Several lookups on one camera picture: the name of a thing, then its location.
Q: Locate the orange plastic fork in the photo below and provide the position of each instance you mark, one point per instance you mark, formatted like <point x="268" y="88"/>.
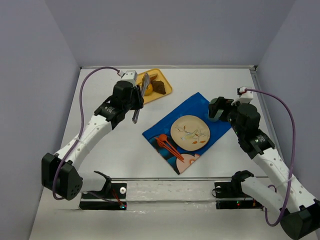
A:
<point x="166" y="145"/>

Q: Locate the yellow plastic tray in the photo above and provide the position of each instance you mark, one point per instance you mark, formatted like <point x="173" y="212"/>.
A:
<point x="160" y="77"/>

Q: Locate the dark chocolate croissant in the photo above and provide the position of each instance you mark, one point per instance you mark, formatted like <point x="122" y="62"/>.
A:
<point x="158" y="87"/>

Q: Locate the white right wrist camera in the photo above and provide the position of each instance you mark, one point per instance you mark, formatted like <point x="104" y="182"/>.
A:
<point x="244" y="96"/>

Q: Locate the glazed yellow bagel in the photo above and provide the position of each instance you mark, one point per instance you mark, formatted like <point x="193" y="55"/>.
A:
<point x="149" y="90"/>

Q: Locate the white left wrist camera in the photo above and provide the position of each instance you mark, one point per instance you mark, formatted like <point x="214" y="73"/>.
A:
<point x="129" y="76"/>

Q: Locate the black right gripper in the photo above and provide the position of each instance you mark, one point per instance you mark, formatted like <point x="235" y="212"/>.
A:
<point x="223" y="110"/>

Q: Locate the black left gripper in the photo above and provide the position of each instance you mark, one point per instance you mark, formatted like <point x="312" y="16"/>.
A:
<point x="137" y="97"/>

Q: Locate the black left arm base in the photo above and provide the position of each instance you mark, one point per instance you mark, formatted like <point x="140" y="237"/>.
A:
<point x="110" y="197"/>

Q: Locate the beige floral plate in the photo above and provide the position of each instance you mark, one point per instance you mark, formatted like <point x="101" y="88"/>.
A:
<point x="190" y="133"/>

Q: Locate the metal serving tongs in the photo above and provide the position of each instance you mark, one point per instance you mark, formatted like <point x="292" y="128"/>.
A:
<point x="145" y="82"/>

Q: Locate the green cup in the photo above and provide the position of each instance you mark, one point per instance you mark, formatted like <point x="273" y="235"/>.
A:
<point x="214" y="112"/>

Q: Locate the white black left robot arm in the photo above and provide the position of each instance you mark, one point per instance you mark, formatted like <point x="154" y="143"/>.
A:
<point x="60" y="171"/>

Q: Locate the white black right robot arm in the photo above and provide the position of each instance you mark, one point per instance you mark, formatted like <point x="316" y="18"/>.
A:
<point x="298" y="209"/>

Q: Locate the blue patterned placemat cloth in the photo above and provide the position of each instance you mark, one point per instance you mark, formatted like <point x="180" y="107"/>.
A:
<point x="196" y="105"/>

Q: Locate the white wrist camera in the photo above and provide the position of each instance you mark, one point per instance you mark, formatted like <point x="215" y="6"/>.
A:
<point x="129" y="76"/>
<point x="244" y="96"/>

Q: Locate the halved brown bread loaf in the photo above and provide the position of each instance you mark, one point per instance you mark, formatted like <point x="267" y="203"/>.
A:
<point x="153" y="76"/>

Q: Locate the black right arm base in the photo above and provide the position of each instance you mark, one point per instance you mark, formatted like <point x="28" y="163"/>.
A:
<point x="229" y="194"/>

